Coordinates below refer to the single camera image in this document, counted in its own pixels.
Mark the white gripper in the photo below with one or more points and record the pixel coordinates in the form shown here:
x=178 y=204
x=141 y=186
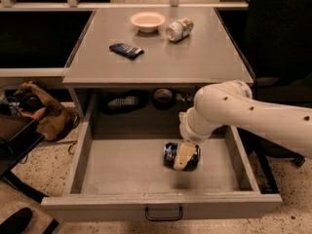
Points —
x=192 y=135

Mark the blue pepsi can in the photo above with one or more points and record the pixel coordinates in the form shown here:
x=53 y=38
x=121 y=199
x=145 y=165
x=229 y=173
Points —
x=170 y=151

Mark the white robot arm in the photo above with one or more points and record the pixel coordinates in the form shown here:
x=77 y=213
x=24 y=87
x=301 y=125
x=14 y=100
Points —
x=231 y=103

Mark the grey open drawer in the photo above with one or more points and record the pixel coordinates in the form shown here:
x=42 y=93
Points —
x=118 y=170

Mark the grey cabinet counter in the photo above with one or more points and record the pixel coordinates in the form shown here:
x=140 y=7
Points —
x=207 y=55

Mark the white crushed can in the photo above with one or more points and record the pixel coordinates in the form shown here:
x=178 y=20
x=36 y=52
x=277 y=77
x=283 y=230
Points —
x=179 y=29

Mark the crumpled silver wrapper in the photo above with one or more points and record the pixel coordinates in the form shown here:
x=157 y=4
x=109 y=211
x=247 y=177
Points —
x=184 y=97

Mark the black tape roll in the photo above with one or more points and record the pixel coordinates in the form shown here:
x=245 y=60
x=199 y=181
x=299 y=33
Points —
x=163 y=99

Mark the dark blue snack bag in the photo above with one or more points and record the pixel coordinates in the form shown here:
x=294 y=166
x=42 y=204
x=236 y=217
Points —
x=125 y=50

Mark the brown bag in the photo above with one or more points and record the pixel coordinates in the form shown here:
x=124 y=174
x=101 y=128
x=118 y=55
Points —
x=54 y=122

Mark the white paper bowl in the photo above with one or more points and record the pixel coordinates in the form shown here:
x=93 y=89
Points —
x=147 y=22

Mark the black office chair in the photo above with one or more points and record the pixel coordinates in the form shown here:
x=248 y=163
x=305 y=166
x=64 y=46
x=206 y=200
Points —
x=277 y=44

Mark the black tray table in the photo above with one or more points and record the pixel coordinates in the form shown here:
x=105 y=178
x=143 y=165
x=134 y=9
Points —
x=18 y=137

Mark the black shoe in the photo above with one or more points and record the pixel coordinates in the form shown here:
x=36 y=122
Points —
x=17 y=222

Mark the black drawer handle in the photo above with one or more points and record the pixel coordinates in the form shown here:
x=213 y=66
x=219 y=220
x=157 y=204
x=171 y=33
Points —
x=161 y=215

